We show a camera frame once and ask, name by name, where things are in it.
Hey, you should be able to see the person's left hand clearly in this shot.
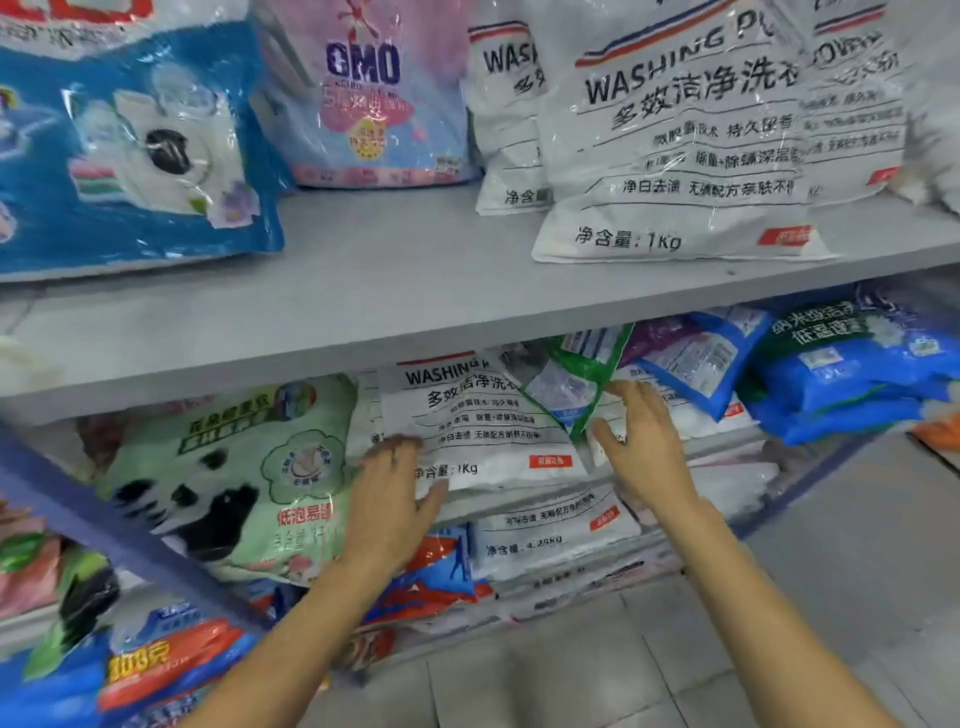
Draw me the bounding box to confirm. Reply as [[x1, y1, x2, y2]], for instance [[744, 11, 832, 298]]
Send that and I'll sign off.
[[341, 434, 450, 577]]

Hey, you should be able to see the person's right hand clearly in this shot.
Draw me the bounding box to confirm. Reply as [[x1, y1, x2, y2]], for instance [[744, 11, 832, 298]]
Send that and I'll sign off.
[[590, 380, 703, 519]]

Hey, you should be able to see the green white Ariel bag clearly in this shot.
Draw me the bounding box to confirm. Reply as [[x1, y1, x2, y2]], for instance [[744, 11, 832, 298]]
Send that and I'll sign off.
[[519, 322, 637, 444]]

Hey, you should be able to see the purple detergent bag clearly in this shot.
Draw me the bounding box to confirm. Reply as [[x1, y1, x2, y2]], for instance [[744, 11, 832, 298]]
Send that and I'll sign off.
[[617, 314, 704, 370]]

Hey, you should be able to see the panda pale green bag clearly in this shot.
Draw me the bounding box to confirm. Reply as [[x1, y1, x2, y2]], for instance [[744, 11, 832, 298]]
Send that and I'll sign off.
[[92, 373, 363, 588]]

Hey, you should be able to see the grey blue-framed shelf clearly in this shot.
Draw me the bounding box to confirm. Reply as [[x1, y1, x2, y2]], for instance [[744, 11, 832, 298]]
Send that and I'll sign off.
[[0, 0, 960, 728]]

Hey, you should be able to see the green leaf-print detergent bag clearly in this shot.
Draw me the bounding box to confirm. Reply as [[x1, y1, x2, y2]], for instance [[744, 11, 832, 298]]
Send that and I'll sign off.
[[20, 545, 123, 682]]

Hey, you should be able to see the pink floral detergent bag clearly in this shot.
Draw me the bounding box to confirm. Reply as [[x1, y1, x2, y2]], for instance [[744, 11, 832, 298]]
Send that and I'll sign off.
[[0, 500, 67, 622]]

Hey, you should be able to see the pink flower-print detergent bag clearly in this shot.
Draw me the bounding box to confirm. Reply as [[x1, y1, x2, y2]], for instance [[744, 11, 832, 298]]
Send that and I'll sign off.
[[251, 0, 483, 190]]

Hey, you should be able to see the blue white detergent bag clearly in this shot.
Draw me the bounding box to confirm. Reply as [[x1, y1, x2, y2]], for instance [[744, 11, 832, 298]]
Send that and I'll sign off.
[[0, 0, 288, 284]]

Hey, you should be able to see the person's left forearm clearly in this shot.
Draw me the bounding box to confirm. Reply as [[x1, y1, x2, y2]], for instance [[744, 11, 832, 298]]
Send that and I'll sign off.
[[179, 558, 393, 728]]

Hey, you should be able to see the person's right forearm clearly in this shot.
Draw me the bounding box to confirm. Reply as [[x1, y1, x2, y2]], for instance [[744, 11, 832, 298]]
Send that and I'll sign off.
[[658, 497, 903, 728]]

